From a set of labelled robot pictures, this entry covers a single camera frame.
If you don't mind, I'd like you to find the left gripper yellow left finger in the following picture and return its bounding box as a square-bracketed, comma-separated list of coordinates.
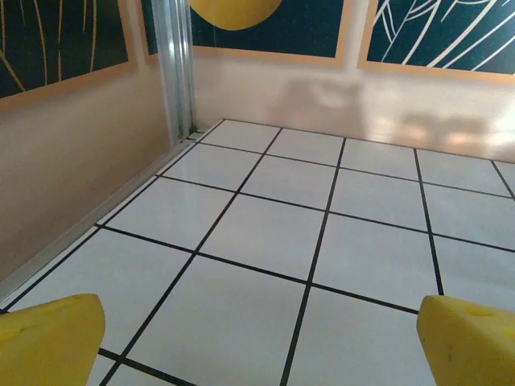
[0, 294, 106, 386]

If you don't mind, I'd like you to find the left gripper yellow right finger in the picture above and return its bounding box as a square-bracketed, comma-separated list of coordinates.
[417, 294, 515, 386]

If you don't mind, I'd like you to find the aluminium table edge rail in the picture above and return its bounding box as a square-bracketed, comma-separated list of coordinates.
[0, 134, 196, 313]

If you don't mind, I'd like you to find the aluminium corner post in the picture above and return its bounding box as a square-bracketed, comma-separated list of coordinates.
[151, 0, 199, 142]

